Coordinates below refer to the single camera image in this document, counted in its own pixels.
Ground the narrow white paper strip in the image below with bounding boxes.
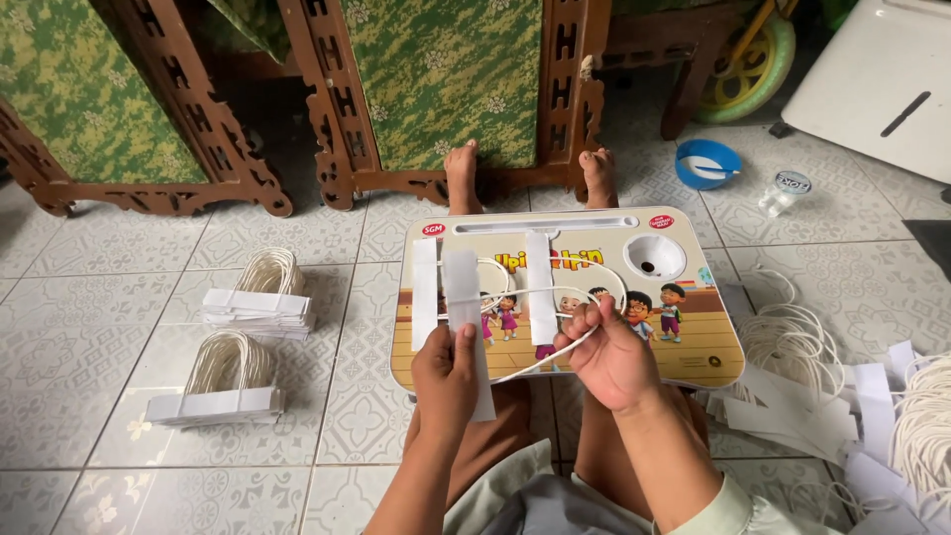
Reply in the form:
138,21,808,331
412,237,440,352

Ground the cartoon print lap desk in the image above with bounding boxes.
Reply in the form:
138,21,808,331
389,207,747,395

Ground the thick bundle of white cords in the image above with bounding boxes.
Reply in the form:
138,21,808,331
890,352,951,515

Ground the person's foot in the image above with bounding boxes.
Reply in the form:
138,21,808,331
443,139,485,217
577,146,620,211

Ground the dark wooden table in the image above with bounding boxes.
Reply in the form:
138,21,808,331
600,0,751,142

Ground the blue plastic bowl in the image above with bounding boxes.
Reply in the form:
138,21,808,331
674,138,743,191

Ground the white plastic board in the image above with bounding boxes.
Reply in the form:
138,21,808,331
780,0,951,186

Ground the clear plastic water cup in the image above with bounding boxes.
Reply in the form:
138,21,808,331
757,170,813,219

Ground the person's left hand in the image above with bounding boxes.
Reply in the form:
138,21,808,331
411,322,481,441

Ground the dark mat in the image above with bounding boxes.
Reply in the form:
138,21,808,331
902,218,951,285

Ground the yellow green toy wheel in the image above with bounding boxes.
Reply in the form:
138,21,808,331
694,0,798,126

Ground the stack of finished cord handles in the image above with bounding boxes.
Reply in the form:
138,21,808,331
200,247,317,342
144,329,286,429

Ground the person's right leg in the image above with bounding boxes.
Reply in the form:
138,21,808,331
574,382,711,523

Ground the wide white paper strip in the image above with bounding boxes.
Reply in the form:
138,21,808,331
441,248,497,423

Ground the person's right hand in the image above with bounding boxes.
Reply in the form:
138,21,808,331
553,296,664,414

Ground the person's right foot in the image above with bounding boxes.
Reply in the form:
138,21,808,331
577,146,620,211

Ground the carved wooden green upholstered chair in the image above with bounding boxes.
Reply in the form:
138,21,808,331
278,0,607,212
0,0,295,219

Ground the person's pale green shirt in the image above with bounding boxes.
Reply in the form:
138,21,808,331
443,438,844,535

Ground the white cord loop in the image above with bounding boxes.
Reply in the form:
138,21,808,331
437,256,515,322

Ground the person's left leg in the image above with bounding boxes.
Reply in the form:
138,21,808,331
403,379,537,514

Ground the person's leg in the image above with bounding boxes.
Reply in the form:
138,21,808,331
403,379,537,514
574,382,711,523

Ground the bundle of loose white cords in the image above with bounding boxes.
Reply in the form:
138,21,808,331
734,267,849,406

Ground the heap of cut paper strips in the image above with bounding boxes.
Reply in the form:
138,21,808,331
702,340,951,535

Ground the person's left foot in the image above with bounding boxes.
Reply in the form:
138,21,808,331
443,139,485,217

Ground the long white cord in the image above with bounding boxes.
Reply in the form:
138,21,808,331
483,256,630,385

